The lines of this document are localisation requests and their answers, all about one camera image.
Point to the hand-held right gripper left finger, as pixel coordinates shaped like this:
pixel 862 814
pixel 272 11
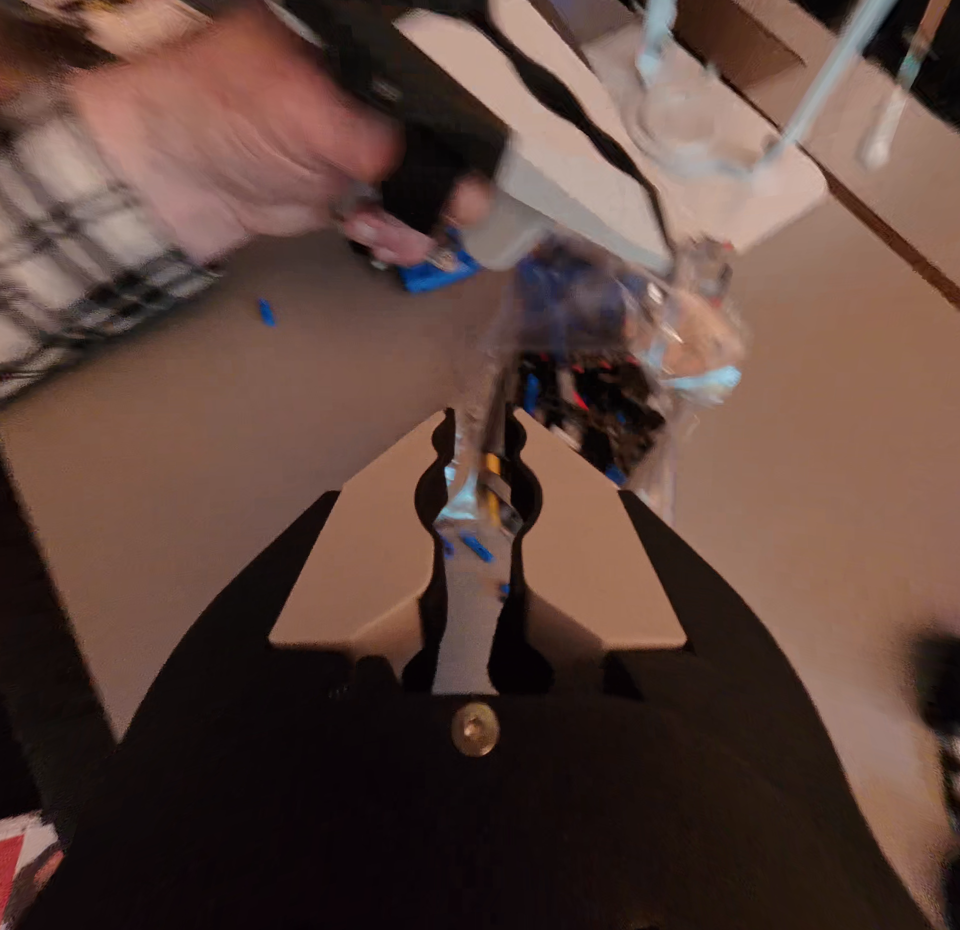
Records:
pixel 360 562

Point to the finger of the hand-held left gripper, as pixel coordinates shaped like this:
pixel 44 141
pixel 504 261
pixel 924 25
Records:
pixel 570 195
pixel 555 52

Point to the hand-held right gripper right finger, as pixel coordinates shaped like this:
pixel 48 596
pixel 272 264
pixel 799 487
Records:
pixel 592 570

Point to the blue skull print brick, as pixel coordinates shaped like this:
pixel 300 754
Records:
pixel 435 274

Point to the clear bag of toy bricks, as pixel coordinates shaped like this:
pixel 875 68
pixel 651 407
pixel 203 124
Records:
pixel 600 390

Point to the blue pin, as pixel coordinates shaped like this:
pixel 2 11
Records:
pixel 267 312
pixel 476 547

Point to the person's left forearm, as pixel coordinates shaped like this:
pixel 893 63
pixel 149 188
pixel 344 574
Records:
pixel 67 255

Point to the grey desk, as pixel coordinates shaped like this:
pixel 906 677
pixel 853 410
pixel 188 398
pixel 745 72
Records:
pixel 922 187
pixel 225 435

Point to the person's left hand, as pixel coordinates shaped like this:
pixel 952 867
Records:
pixel 240 135

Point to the black tyre blue hub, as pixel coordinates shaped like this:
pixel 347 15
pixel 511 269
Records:
pixel 941 682

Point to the printed booklet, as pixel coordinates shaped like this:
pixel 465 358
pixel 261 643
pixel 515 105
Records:
pixel 22 862

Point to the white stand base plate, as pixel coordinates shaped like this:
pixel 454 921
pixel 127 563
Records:
pixel 787 195

